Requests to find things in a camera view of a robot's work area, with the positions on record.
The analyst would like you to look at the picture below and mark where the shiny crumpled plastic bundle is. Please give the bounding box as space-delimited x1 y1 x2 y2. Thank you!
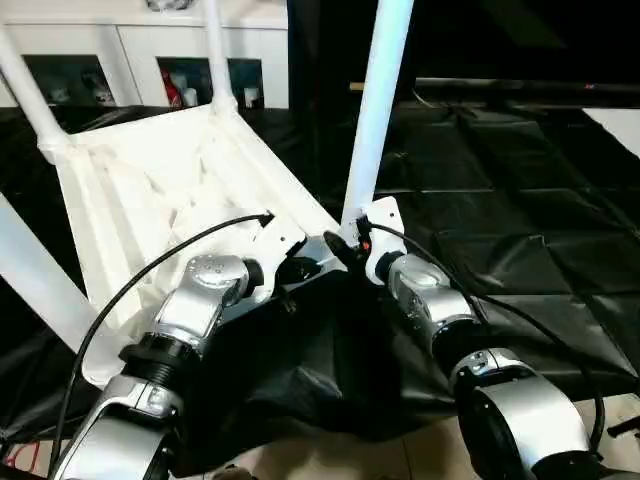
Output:
144 0 195 15

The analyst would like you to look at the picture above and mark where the black television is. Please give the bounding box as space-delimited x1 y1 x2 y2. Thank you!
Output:
411 0 640 100

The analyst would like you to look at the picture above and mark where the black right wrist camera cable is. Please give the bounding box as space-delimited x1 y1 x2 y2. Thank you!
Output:
366 221 607 452

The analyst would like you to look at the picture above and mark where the black case with label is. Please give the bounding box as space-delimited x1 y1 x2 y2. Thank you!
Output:
286 0 420 126

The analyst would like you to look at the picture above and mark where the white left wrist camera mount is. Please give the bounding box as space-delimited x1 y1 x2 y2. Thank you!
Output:
246 213 310 305

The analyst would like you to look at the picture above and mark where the black left wrist camera cable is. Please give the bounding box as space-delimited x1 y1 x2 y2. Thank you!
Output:
48 211 277 467

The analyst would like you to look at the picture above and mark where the black plastic mat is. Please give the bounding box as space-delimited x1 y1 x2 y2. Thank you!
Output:
0 97 640 474

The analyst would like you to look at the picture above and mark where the white flat board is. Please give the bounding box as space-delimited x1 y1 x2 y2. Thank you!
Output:
581 106 640 162

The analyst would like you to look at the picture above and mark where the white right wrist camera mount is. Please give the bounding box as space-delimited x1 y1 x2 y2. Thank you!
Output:
356 195 407 287

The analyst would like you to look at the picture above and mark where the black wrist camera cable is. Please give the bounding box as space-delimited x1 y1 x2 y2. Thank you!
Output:
366 221 607 452
48 211 277 467

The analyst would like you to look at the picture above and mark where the red white bottle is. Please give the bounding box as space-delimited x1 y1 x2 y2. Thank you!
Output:
161 68 185 108

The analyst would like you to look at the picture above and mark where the white plastic table top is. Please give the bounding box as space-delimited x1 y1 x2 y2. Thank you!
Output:
37 102 347 387

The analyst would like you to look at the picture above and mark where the white glass-door cabinet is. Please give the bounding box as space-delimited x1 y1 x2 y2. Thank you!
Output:
0 0 292 110

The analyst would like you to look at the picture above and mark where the white plastic table leg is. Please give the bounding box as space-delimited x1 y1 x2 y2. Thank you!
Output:
201 0 240 117
0 23 72 162
0 191 102 355
338 0 417 240

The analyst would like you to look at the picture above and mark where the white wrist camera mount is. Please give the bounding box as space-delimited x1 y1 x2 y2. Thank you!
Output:
246 213 310 305
356 195 407 287

